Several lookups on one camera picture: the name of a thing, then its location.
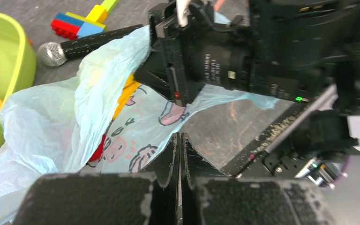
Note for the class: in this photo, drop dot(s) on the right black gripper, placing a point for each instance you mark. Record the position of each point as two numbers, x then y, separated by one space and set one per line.
184 59

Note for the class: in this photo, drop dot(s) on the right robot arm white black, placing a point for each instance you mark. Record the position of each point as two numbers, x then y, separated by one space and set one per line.
290 50

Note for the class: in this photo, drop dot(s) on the green plastic basin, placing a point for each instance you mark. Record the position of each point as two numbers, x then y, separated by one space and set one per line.
18 62

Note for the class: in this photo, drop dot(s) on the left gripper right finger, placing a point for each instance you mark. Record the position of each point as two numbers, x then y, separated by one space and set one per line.
209 197

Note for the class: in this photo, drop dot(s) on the light blue printed plastic bag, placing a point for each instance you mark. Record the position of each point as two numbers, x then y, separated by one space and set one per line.
56 127

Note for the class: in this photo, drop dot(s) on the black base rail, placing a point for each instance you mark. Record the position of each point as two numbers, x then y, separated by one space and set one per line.
248 163

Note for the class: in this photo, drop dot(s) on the multicolour toy block stack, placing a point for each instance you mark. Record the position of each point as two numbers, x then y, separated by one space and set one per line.
72 26

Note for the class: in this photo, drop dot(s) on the yellow green fake mango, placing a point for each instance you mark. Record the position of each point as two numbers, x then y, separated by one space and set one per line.
126 97

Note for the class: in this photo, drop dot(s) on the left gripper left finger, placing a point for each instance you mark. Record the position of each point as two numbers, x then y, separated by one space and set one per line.
147 197

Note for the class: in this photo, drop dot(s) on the red fake tomato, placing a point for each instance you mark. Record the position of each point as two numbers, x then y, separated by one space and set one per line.
99 150

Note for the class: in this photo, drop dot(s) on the black toy microphone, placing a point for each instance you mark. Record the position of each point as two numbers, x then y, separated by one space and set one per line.
54 54

